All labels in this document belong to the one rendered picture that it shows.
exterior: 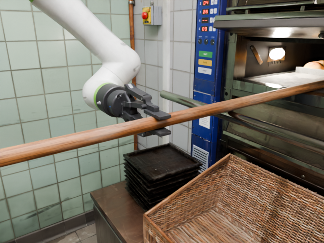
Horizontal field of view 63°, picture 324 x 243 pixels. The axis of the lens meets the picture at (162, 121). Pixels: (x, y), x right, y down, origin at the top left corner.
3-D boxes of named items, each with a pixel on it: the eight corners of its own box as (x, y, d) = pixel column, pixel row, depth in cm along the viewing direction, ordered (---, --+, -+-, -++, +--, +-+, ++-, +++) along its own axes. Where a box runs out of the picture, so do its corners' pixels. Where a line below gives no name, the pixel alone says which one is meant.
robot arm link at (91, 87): (94, 112, 94) (70, 92, 87) (117, 85, 96) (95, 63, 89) (111, 122, 83) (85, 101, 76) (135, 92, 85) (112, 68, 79)
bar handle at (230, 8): (222, 22, 101) (225, 23, 102) (309, 20, 76) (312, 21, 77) (226, 6, 100) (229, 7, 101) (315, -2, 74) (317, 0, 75)
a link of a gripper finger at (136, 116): (121, 109, 71) (121, 114, 71) (142, 128, 63) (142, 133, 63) (134, 107, 73) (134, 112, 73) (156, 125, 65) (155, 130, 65)
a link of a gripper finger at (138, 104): (134, 104, 72) (133, 99, 72) (156, 107, 63) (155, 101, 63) (121, 107, 70) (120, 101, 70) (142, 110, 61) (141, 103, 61)
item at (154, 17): (152, 25, 160) (152, 6, 156) (162, 25, 152) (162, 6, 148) (141, 25, 156) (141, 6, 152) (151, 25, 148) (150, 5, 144)
